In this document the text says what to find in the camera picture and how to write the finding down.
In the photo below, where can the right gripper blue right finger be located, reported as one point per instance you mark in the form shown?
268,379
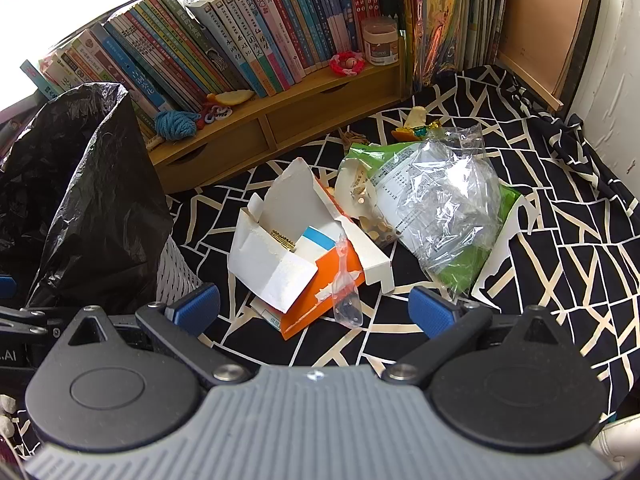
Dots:
435,315

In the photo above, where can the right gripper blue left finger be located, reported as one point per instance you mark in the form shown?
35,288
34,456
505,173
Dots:
190,315

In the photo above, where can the small clear plastic wrapper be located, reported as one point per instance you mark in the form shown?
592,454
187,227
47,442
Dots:
346,302

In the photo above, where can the torn white orange cardboard box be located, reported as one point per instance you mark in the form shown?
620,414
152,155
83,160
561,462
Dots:
284,250

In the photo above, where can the green clear snack bag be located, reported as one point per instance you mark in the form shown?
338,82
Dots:
439,196

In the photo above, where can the black trash bag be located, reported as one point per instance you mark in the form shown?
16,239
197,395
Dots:
84,218

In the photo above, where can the row of upright books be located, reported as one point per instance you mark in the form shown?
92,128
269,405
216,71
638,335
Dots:
170,54

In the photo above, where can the thin picture books row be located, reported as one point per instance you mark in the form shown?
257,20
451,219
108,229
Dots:
447,36

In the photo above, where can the white mesh trash bin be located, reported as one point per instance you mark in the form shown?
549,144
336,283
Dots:
174,278

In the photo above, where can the wooden desk shelf with drawers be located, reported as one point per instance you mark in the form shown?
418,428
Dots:
260,129

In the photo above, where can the blue yarn ball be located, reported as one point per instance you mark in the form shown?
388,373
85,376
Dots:
172,125

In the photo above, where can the gold blue foil wrapper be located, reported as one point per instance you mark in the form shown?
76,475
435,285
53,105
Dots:
416,128

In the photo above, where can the red white charm toy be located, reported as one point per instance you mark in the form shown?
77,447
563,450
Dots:
212,111

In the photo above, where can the orange peel on shelf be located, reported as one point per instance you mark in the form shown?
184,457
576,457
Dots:
230,98

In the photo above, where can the red crochet flower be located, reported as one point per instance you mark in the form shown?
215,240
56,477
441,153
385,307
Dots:
347,64

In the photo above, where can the small white plastic jar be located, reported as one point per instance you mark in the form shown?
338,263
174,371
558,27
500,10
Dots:
380,40

